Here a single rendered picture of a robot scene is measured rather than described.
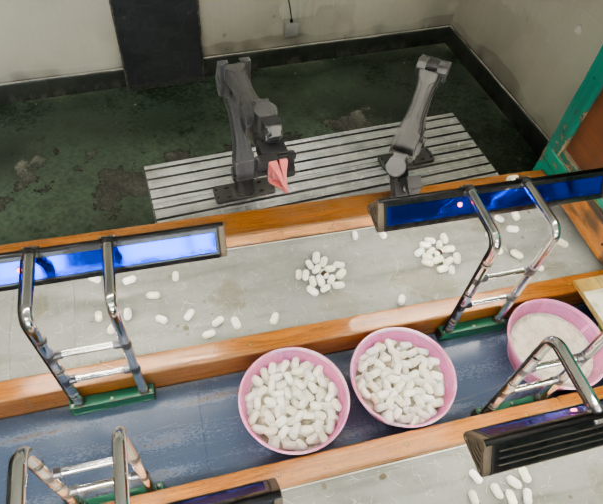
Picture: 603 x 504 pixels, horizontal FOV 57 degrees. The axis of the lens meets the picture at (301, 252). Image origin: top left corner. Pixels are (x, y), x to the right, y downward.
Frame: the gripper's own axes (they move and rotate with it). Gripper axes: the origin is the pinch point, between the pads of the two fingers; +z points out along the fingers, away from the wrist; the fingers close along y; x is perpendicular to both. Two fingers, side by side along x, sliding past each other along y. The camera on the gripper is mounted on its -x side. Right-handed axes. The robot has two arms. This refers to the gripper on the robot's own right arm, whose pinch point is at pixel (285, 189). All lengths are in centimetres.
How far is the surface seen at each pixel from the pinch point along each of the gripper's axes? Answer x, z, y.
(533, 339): 34, 41, 60
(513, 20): 63, -143, 181
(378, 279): 33.1, 11.3, 26.1
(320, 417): 33, 44, -4
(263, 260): 33.3, -4.0, -3.5
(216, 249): 0.6, 12.6, -19.7
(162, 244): -1.9, 10.1, -30.6
